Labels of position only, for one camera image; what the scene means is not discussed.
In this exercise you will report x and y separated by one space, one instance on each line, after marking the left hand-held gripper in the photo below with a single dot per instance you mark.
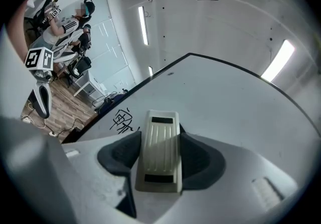
40 59

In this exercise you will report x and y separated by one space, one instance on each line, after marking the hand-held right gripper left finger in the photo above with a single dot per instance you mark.
115 152

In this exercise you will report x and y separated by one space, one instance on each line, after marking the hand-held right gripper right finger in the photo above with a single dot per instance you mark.
205 162

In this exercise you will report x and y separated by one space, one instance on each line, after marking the black-framed white whiteboard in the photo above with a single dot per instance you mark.
225 97

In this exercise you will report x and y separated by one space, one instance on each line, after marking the person's left forearm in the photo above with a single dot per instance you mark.
18 29

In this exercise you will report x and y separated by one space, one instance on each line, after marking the white power adapter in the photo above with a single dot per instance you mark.
27 120

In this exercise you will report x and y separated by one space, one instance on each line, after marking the white desk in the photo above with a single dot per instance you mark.
89 85

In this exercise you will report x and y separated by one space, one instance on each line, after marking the black office chair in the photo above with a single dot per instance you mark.
80 66

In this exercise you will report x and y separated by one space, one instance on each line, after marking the long ceiling light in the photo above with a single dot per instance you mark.
277 61
143 25
150 71

